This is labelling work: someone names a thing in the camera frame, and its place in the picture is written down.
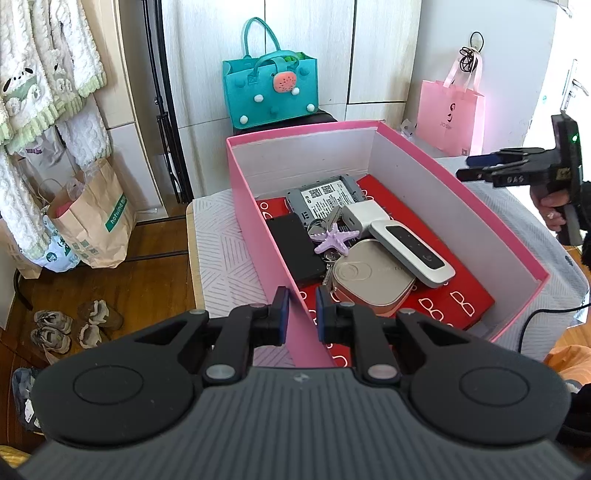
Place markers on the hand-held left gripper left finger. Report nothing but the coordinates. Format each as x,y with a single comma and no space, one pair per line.
281,318

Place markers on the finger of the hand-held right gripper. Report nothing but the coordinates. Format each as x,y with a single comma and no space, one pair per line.
508,177
489,160

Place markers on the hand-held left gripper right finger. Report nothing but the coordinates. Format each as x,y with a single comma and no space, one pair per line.
323,318

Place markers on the rose gold square case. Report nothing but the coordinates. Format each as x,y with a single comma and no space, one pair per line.
369,286

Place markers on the black power bank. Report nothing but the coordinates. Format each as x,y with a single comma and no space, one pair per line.
293,249

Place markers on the purple starfish hair clip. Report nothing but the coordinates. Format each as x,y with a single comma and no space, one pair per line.
334,240

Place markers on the black labelled battery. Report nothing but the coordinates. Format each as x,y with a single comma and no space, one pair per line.
348,227

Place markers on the bunch of keys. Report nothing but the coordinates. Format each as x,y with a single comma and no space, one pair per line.
330,216

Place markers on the white charger plug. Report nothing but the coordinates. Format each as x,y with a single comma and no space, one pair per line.
362,214

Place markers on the white and black router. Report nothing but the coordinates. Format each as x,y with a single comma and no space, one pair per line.
411,249

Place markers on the pink cardboard shoe box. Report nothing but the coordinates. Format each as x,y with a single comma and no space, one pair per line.
251,207

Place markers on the grey labelled portable router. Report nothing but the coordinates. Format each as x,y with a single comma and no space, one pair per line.
323,198

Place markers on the person's right hand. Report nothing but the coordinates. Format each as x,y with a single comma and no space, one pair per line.
545,207

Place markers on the pink paper bag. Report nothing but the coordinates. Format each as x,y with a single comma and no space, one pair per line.
443,120

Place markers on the white door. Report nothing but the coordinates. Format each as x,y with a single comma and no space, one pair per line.
540,69

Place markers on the black suitcase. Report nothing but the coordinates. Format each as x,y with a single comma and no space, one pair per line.
323,117

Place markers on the orange cloth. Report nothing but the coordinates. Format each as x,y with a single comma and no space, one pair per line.
572,364

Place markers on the brown paper bag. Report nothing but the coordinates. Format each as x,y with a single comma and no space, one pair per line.
101,221

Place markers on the white wardrobe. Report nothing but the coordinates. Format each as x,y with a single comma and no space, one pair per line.
323,37

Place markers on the white tall cabinet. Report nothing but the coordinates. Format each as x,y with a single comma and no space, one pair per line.
134,152

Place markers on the teal felt handbag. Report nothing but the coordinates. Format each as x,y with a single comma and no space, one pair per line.
244,92

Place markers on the grey sneaker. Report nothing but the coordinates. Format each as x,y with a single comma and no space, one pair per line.
48,344
51,320

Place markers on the white green plastic bag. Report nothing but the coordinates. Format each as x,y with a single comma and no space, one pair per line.
60,249

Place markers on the black tripod stand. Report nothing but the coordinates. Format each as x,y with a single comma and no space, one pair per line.
161,92

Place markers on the white fleece pajama pants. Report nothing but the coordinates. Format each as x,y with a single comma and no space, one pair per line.
87,134

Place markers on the dark shoe with tag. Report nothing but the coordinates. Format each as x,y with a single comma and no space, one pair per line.
25,397

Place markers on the grey printed garment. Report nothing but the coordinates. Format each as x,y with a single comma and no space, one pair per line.
41,152

